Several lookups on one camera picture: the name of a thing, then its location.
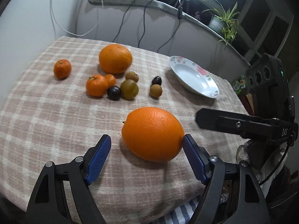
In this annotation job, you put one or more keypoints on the lone mandarin far left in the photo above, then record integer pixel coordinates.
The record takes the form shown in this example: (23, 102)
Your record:
(62, 69)

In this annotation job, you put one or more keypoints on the colourful package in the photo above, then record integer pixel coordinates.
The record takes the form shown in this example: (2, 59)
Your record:
(240, 85)

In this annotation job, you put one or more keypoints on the smooth oval orange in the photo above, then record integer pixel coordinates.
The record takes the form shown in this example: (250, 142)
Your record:
(153, 134)

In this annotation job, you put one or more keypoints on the potted spider plant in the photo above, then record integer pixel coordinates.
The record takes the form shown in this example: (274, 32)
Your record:
(229, 25)

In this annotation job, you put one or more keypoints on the tiny orange kumquat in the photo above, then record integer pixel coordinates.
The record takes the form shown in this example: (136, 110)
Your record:
(111, 80)

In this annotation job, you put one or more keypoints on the striped blue white cloth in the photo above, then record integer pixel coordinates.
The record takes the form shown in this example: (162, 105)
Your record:
(182, 214)

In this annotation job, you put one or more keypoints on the small brown kiwi back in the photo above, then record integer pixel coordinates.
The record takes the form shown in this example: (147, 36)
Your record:
(131, 75)

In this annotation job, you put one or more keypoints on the medium mandarin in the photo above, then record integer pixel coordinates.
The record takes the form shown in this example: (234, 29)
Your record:
(96, 85)

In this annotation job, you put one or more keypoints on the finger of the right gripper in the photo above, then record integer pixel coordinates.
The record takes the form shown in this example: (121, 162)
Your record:
(245, 125)

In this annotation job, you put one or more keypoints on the white floral plate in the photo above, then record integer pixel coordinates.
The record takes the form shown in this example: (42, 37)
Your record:
(193, 77)

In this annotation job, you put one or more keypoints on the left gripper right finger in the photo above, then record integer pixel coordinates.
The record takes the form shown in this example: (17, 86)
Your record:
(232, 193)

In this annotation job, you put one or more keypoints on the dark plum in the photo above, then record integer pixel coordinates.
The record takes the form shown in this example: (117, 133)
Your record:
(157, 80)
(114, 93)

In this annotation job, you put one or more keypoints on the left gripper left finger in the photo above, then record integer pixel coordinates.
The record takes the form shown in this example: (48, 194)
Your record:
(48, 203)

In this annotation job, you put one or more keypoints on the right gloved hand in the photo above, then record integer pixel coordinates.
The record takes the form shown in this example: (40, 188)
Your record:
(266, 160)

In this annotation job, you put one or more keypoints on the large rough orange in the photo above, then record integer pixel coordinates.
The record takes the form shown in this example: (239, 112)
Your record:
(115, 59)

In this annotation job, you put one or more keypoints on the green-brown plum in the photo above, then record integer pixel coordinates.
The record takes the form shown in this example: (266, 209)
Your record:
(129, 89)

